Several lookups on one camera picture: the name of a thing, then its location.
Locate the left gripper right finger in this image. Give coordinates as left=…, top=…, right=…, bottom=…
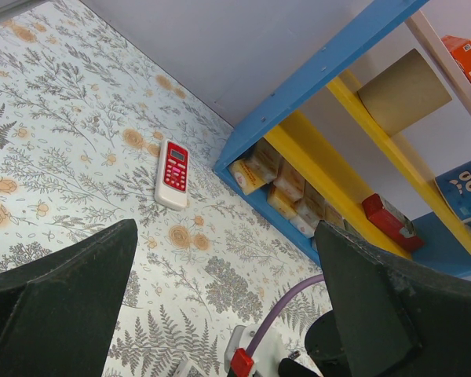
left=315, top=221, right=471, bottom=376

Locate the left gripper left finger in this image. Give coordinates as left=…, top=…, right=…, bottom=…
left=0, top=219, right=137, bottom=376

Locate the white remote control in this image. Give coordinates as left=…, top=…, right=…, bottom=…
left=173, top=359, right=206, bottom=377

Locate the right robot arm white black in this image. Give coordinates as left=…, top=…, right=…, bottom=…
left=305, top=310, right=352, bottom=376

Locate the red white small remote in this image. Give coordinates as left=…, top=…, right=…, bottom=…
left=154, top=139, right=190, bottom=210

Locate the red box on shelf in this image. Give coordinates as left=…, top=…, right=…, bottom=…
left=362, top=193, right=425, bottom=253

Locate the teal white small box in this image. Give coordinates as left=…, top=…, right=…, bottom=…
left=324, top=203, right=345, bottom=229

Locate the white red small box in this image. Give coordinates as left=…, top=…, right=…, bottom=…
left=290, top=210, right=323, bottom=239

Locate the blue white round container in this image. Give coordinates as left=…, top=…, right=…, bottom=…
left=434, top=161, right=471, bottom=223

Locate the yellow white small box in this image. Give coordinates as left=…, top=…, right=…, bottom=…
left=267, top=185, right=297, bottom=220

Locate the white small box centre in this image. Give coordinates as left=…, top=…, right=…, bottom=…
left=273, top=159, right=305, bottom=202

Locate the blue shelf unit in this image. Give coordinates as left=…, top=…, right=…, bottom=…
left=214, top=0, right=471, bottom=275

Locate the floral table mat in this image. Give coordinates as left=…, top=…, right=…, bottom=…
left=0, top=1, right=319, bottom=376

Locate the orange yellow small box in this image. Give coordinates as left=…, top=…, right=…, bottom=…
left=228, top=159, right=266, bottom=196

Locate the white paper roll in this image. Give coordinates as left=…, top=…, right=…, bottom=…
left=357, top=49, right=452, bottom=137

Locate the orange razor box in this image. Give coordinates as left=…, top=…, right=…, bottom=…
left=441, top=35, right=471, bottom=83

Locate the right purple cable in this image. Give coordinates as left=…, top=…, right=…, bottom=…
left=245, top=273, right=327, bottom=354

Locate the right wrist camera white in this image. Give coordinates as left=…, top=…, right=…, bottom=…
left=224, top=324, right=288, bottom=377

